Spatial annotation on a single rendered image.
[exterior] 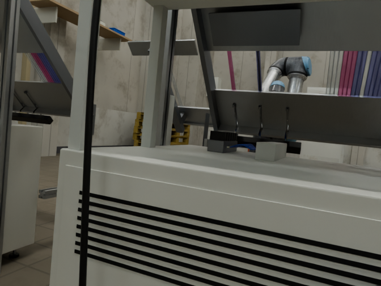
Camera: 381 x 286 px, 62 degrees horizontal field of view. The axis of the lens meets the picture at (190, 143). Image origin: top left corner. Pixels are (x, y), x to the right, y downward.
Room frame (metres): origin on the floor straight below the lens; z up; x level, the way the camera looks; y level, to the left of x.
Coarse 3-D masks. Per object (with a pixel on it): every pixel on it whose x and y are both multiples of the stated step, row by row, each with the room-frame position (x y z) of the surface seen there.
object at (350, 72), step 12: (336, 60) 1.11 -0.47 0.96; (348, 60) 1.09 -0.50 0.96; (360, 60) 1.08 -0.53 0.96; (372, 60) 1.06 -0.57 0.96; (336, 72) 1.13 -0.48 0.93; (348, 72) 1.12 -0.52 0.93; (360, 72) 1.10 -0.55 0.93; (372, 72) 1.09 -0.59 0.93; (336, 84) 1.16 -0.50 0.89; (348, 84) 1.15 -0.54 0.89; (360, 84) 1.13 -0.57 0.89; (372, 84) 1.11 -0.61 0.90
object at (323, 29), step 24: (360, 0) 0.96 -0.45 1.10; (216, 24) 1.12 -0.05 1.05; (240, 24) 1.09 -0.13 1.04; (264, 24) 1.06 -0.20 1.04; (288, 24) 1.04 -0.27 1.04; (312, 24) 1.05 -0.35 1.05; (336, 24) 1.02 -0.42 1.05; (360, 24) 1.00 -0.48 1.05; (216, 48) 1.23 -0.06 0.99; (240, 48) 1.19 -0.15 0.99; (264, 48) 1.16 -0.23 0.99; (288, 48) 1.13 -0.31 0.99; (312, 48) 1.10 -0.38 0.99; (336, 48) 1.07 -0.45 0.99; (360, 48) 1.04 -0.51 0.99
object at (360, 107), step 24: (216, 96) 1.38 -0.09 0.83; (240, 96) 1.34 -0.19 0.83; (264, 96) 1.29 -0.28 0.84; (288, 96) 1.26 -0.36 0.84; (312, 96) 1.22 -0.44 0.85; (336, 96) 1.18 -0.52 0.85; (360, 96) 1.15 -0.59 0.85; (240, 120) 1.42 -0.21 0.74; (264, 120) 1.37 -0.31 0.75; (288, 120) 1.33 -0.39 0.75; (312, 120) 1.29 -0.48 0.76; (336, 120) 1.25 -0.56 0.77; (360, 120) 1.21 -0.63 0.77
